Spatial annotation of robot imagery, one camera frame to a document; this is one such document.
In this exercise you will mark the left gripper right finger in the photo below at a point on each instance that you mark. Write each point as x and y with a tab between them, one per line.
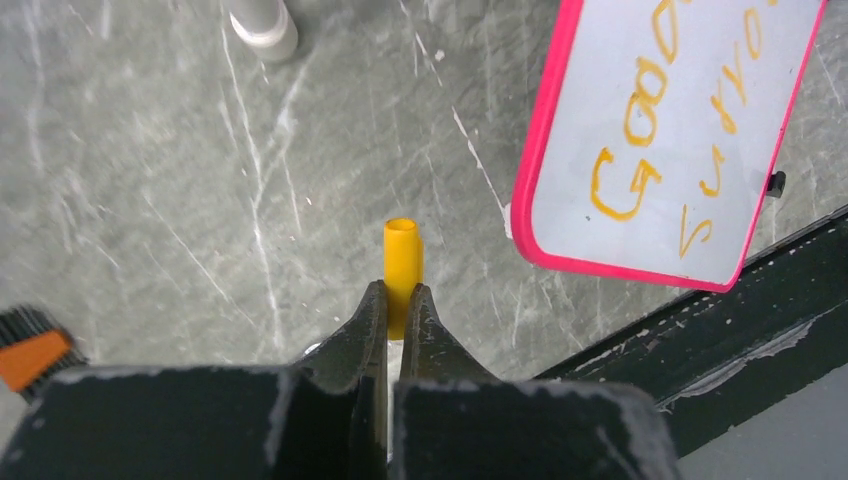
453	419

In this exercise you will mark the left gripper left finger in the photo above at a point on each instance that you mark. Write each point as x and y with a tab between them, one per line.
323	416

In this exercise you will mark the yellow marker cap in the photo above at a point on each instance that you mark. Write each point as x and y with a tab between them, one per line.
403	271

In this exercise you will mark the red-framed whiteboard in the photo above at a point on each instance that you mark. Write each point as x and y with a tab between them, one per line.
654	136

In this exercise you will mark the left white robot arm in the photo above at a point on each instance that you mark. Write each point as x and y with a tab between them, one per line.
33	351

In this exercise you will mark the black whiteboard foot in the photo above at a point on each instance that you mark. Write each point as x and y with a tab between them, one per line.
776	184

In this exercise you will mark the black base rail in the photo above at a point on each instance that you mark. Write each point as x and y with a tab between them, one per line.
712	361

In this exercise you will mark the white PVC pipe frame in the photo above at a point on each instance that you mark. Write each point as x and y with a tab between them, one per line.
265	27

